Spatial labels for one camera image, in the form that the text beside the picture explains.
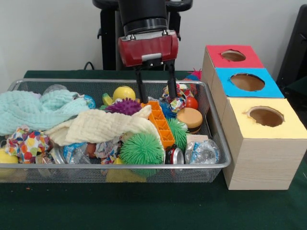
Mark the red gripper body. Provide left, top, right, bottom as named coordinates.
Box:
left=117, top=34, right=180, bottom=68

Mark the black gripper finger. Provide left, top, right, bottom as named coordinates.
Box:
left=134, top=67, right=148, bottom=103
left=166, top=62, right=177, bottom=100

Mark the orange plastic grid bar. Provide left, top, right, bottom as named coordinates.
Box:
left=141, top=100, right=176, bottom=150

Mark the dark green table cloth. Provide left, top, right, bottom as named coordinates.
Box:
left=0, top=70, right=307, bottom=230

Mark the purple spiky ball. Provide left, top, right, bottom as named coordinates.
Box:
left=105, top=97, right=142, bottom=116

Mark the black chair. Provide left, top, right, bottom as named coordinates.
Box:
left=275, top=4, right=307, bottom=84

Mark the toy burger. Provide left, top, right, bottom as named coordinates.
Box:
left=177, top=107, right=204, bottom=135

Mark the light blue waffle cloth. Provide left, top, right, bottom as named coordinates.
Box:
left=0, top=90, right=96, bottom=137

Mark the shallow clear mesh bin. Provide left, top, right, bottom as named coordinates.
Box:
left=0, top=79, right=232, bottom=184

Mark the dark green side table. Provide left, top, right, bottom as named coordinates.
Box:
left=283, top=76, right=307, bottom=115

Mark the multicolour fuzzy caterpillar toy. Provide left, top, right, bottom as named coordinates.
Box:
left=181, top=68, right=202, bottom=83

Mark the colourful knotted cloth ball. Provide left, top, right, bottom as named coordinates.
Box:
left=162, top=83, right=192, bottom=113
left=4, top=126, right=51, bottom=164

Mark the green spiky ball with eyes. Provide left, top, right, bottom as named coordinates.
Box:
left=119, top=133, right=165, bottom=166

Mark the yellow smiley ball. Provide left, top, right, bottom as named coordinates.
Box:
left=112, top=86, right=137, bottom=101

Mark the cream waffle cloth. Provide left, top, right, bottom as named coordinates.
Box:
left=44, top=104, right=161, bottom=146

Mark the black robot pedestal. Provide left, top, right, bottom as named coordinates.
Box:
left=92, top=0, right=194, bottom=71

